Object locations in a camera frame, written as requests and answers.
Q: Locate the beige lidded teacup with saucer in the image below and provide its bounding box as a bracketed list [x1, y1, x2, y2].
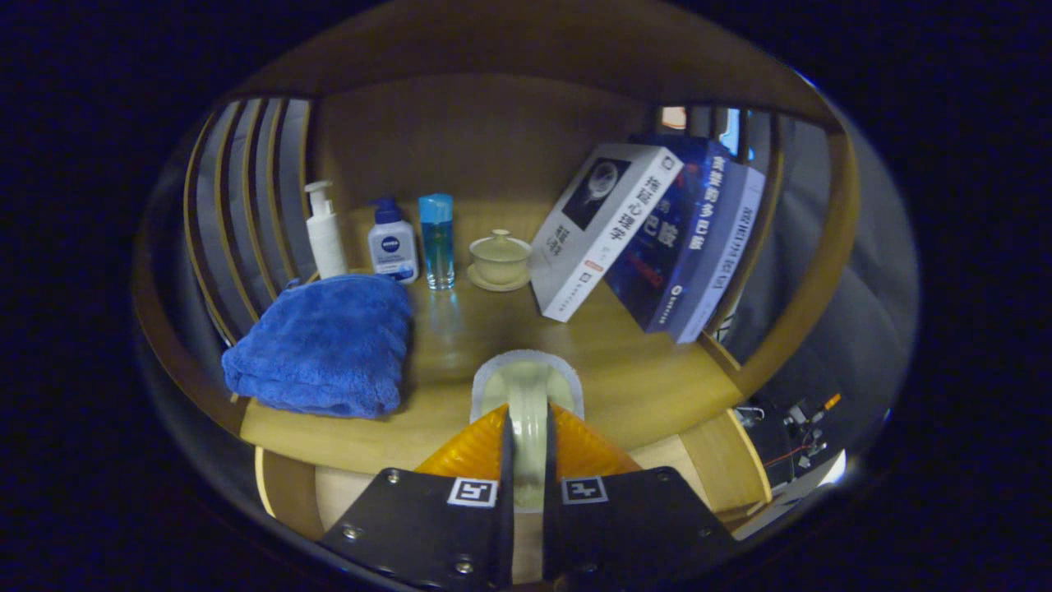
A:
[467, 229, 533, 294]

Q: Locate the wooden cabinet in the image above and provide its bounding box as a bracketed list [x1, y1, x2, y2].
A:
[131, 0, 864, 586]

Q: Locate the wooden countertop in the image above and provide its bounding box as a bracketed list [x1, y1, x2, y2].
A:
[238, 201, 745, 476]

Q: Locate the light grey-blue book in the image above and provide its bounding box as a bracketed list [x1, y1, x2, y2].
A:
[670, 162, 767, 345]

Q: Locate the cream brush with grey base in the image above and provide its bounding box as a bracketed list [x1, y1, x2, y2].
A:
[470, 349, 586, 511]

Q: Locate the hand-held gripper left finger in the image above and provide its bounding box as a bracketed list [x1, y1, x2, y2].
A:
[319, 403, 514, 589]

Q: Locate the folded blue towel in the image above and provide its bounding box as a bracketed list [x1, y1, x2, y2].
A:
[222, 274, 414, 420]

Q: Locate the white book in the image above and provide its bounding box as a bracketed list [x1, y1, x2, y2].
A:
[528, 143, 685, 323]

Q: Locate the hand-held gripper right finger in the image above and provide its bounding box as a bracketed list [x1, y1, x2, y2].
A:
[542, 401, 741, 586]

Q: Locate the white pump bottle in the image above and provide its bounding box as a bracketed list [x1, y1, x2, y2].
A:
[304, 180, 348, 280]

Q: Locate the wooden drawer with black knob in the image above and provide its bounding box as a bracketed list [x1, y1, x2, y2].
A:
[253, 409, 773, 586]

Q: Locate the white bottle with blue cap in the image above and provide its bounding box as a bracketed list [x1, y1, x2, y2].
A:
[367, 196, 420, 285]

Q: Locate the dark blue book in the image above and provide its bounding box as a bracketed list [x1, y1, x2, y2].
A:
[604, 134, 736, 334]

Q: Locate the black electronic device with wires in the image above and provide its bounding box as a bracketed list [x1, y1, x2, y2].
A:
[736, 393, 847, 494]

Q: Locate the clear blue glass bottle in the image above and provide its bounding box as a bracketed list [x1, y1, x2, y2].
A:
[418, 193, 456, 291]

